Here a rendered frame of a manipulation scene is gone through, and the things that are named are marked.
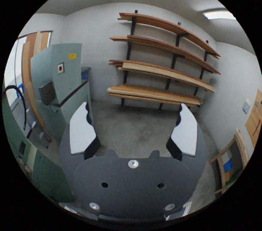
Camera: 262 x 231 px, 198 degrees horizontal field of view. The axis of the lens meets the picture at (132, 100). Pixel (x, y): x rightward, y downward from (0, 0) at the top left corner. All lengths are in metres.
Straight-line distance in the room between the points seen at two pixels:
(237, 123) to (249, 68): 1.33
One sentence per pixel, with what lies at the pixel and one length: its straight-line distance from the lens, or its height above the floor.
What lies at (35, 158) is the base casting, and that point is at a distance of 0.81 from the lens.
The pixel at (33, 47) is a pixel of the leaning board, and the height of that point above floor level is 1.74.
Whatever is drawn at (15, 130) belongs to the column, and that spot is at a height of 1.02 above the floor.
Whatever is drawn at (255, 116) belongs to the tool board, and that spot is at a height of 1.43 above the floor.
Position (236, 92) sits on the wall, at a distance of 2.55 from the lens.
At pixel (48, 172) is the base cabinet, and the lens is 0.96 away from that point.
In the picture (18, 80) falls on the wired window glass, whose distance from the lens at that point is 2.28.
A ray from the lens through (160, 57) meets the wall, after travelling 1.97.
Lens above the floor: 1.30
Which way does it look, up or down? 31 degrees down
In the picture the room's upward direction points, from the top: 10 degrees clockwise
